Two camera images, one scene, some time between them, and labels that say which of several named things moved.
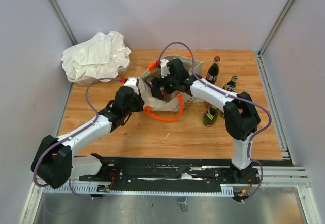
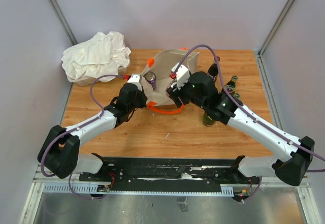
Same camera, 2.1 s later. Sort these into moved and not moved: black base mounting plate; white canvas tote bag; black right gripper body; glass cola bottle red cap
Moved: white canvas tote bag; black right gripper body
Not moved: black base mounting plate; glass cola bottle red cap
